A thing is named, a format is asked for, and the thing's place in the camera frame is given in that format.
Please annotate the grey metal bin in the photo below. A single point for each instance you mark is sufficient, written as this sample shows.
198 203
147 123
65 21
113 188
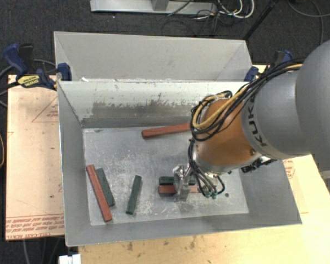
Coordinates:
143 153

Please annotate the red-brown flat block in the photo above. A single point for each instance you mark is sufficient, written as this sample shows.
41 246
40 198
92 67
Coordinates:
99 194
165 190
165 131

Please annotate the black cylinder on white bracket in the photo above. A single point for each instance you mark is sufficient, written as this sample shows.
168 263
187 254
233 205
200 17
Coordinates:
254 167

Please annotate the dark green flat block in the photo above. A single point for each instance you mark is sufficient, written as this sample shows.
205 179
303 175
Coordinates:
166 180
105 187
134 195

